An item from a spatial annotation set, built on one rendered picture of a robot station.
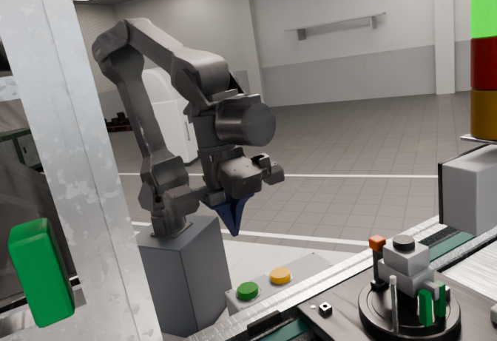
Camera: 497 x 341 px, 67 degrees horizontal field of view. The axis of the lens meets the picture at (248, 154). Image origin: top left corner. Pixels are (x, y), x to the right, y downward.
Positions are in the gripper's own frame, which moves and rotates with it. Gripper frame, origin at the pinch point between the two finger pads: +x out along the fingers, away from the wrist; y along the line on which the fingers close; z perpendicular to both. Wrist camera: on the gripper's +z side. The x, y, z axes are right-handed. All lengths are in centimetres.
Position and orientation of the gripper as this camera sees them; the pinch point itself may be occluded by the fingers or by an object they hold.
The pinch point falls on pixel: (231, 216)
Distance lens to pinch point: 61.0
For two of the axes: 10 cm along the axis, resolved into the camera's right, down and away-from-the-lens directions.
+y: 8.7, -2.7, 4.1
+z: 4.5, 1.5, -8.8
